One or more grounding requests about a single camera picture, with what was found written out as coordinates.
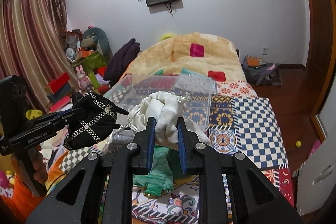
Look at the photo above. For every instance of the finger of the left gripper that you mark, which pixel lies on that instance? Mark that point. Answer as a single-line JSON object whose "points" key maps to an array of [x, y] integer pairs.
{"points": [[56, 124], [61, 115]]}

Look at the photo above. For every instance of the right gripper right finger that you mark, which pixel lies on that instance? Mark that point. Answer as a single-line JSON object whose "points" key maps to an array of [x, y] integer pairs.
{"points": [[197, 158]]}

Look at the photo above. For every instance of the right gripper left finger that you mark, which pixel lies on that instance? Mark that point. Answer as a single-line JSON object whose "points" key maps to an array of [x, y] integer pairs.
{"points": [[133, 158]]}

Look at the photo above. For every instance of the black pouch with checkered trim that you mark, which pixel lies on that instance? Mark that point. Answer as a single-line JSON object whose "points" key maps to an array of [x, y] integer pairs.
{"points": [[94, 120]]}

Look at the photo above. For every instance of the white drawstring cloth pouch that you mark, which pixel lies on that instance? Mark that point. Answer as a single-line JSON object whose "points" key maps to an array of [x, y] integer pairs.
{"points": [[165, 108]]}

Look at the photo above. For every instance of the orange left sleeve forearm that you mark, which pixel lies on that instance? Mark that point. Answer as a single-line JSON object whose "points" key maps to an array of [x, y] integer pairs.
{"points": [[18, 208]]}

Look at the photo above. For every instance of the left hand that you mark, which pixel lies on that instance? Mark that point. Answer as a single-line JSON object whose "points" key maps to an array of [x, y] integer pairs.
{"points": [[34, 163]]}

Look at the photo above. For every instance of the green knitted cloth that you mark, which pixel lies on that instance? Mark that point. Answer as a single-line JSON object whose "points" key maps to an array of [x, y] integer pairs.
{"points": [[160, 179]]}

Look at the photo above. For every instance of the red flat box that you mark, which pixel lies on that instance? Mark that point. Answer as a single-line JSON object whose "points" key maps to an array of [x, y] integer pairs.
{"points": [[56, 84]]}

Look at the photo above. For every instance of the pink bunny plush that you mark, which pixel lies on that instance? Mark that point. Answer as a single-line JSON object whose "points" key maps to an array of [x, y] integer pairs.
{"points": [[84, 82]]}

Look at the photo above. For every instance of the green cardboard box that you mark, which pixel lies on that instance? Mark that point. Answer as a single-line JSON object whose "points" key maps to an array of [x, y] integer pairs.
{"points": [[91, 62]]}

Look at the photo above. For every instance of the dark purple garment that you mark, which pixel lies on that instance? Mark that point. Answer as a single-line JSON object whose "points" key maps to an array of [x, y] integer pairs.
{"points": [[121, 60]]}

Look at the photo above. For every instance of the grey green plush toy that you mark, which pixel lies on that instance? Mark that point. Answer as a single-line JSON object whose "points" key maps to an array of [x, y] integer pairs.
{"points": [[95, 38]]}

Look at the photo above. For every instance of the striped pink brown curtain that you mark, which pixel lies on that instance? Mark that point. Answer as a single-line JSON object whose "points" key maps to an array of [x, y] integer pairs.
{"points": [[32, 45]]}

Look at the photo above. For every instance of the yellow ball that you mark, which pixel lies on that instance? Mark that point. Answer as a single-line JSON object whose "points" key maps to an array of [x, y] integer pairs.
{"points": [[298, 144]]}

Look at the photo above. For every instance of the beige plush patchwork blanket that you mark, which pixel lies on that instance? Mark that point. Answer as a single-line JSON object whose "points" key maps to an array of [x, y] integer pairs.
{"points": [[205, 54]]}

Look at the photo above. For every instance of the grey backpack on floor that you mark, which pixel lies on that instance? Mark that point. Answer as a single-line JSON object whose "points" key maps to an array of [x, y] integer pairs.
{"points": [[267, 75]]}

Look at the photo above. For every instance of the orange notebook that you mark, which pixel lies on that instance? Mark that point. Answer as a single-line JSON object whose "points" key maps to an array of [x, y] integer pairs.
{"points": [[254, 62]]}

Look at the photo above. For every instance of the white cabinet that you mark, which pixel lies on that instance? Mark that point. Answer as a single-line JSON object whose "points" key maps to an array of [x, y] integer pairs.
{"points": [[316, 179]]}

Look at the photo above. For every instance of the pink slipper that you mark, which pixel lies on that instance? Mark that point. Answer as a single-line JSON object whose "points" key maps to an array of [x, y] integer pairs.
{"points": [[315, 147]]}

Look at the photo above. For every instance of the yellow green plush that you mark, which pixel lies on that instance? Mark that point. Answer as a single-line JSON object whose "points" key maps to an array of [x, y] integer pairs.
{"points": [[166, 36]]}

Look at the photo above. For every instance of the white wall socket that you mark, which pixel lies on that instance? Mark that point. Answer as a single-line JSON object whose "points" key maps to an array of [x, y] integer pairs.
{"points": [[264, 51]]}

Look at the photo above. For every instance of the brown wooden door frame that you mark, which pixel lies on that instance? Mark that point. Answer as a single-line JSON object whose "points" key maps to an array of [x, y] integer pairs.
{"points": [[321, 53]]}

